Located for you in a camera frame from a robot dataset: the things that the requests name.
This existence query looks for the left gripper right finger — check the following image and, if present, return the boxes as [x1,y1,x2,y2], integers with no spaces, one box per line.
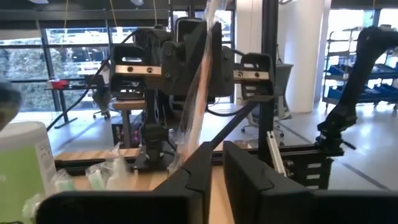
[223,141,398,224]

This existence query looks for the green toothbrush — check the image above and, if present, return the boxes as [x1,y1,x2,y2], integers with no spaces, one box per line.
[51,169,75,194]
[84,164,106,190]

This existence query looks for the shelf rack blue bins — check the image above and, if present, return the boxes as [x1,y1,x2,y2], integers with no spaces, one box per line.
[322,26,398,110]

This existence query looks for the small red container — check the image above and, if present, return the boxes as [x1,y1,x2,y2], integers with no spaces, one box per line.
[50,79,68,90]

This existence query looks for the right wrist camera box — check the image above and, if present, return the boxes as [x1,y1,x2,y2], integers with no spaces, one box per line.
[174,17,205,43]

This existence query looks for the short silver aluminium extrusion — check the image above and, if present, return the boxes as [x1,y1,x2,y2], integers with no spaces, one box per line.
[266,130,287,177]

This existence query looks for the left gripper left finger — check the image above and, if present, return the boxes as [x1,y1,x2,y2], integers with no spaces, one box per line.
[35,141,213,224]

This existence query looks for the wooden top desk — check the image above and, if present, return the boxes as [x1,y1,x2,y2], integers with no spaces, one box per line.
[112,99,147,149]

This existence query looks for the grey office chair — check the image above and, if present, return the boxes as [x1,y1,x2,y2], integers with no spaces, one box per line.
[241,63,295,139]

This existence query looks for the orange toothbrush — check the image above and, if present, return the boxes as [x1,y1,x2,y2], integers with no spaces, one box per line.
[167,0,233,175]

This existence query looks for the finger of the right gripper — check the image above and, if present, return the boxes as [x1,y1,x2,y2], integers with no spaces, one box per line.
[160,21,208,96]
[208,21,234,97]

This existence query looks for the wipes canister green label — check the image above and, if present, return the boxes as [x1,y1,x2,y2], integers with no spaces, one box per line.
[0,121,58,224]

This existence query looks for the black office chair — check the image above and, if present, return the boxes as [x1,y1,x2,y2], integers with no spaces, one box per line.
[85,60,121,121]

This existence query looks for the white pillar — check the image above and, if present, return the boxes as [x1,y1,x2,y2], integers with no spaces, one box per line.
[278,0,332,113]

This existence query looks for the black leg desk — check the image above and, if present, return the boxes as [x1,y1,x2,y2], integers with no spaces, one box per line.
[45,82,93,130]

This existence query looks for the black computer tower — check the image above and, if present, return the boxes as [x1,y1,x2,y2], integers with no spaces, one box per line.
[111,123,144,149]

